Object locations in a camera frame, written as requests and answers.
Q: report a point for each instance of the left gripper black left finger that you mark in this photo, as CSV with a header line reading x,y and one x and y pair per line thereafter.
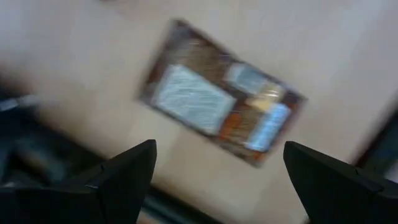
x,y
124,186

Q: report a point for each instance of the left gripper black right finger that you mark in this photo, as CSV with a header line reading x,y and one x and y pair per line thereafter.
x,y
326,186

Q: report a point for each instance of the brown foil food packet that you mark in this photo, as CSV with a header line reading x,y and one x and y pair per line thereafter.
x,y
199,99

